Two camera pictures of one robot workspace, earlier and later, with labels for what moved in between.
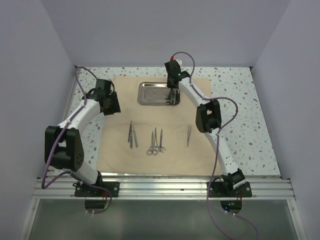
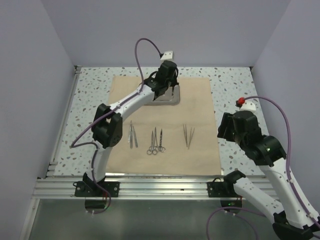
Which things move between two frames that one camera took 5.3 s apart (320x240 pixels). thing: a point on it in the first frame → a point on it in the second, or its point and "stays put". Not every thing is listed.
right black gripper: [169, 83] → [226, 123]
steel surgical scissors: [161, 148] stays put
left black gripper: [115, 108] → [175, 81]
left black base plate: [83, 190] stays put
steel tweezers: [135, 136] stays put
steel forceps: [156, 147] stays put
